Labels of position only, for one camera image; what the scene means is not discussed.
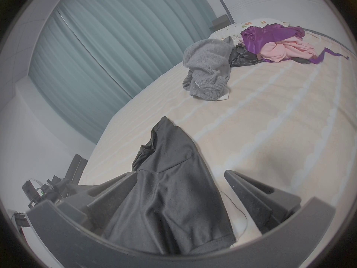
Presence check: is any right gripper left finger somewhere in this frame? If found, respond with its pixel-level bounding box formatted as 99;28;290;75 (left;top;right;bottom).
59;171;138;229

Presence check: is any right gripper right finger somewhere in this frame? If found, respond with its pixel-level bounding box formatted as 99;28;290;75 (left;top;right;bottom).
224;170;302;232

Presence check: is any black T-shirt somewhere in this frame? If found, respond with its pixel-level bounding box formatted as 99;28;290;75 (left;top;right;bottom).
102;116;249;256

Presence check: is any black chest of drawers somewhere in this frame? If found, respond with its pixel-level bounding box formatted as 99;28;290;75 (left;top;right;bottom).
65;154;89;184

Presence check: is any bed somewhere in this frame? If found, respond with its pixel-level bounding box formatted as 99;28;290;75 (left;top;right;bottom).
75;0;357;251

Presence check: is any blue-green curtain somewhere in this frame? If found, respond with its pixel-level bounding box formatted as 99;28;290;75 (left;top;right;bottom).
56;0;218;98
28;9;133;145

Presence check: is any grey garment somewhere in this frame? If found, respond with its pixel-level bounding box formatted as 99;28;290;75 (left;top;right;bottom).
183;36;234;101

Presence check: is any black shiny garment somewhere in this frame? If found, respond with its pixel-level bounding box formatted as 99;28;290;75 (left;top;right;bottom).
229;44;264;68

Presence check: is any pink garment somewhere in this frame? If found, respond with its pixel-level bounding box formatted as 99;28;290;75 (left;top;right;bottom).
258;36;318;63

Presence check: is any purple garment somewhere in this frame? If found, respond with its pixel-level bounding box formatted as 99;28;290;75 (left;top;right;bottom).
240;23;349;65

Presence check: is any white printed pillow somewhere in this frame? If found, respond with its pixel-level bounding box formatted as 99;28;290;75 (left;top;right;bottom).
208;18;290;42

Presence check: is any grey bedside table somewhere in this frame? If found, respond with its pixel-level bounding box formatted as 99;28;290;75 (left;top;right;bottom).
210;14;230;31

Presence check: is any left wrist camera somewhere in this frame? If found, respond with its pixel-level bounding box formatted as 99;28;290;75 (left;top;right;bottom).
22;179;43;207

